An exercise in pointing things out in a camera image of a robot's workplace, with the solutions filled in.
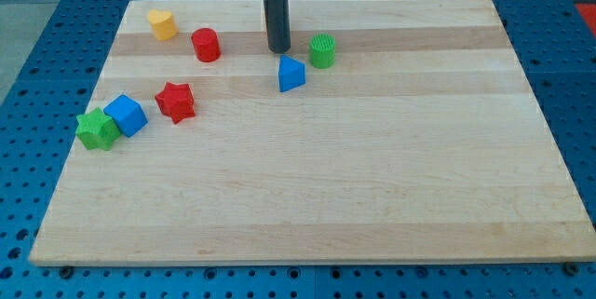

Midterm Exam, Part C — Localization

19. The blue cube block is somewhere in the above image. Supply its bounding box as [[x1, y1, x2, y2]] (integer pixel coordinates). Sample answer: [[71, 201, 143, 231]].
[[103, 94, 148, 137]]

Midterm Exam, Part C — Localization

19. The blue triangular prism block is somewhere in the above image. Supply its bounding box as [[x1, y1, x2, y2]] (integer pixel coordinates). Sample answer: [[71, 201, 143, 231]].
[[278, 55, 306, 92]]

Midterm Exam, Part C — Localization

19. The green cylinder block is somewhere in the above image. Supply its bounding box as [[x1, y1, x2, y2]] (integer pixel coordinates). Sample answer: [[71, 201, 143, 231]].
[[309, 34, 336, 69]]

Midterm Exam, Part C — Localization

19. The light wooden board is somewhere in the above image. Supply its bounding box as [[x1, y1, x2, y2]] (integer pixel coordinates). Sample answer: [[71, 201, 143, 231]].
[[30, 0, 595, 267]]

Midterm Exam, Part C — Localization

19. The red star block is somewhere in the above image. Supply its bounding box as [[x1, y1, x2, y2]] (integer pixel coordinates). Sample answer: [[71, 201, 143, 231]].
[[155, 82, 196, 124]]

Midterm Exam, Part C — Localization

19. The red cylinder block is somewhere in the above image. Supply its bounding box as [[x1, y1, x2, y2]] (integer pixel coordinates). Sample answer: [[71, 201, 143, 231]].
[[191, 28, 221, 62]]

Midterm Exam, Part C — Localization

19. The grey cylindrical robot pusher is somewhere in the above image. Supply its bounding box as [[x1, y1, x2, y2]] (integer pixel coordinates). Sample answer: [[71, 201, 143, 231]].
[[263, 0, 291, 54]]

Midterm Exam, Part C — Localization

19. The yellow heart block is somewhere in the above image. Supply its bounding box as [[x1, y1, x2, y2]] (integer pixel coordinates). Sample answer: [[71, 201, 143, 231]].
[[147, 9, 178, 41]]

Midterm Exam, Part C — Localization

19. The green star block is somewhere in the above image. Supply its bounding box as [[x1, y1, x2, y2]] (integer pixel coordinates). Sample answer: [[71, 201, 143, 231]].
[[75, 107, 121, 151]]

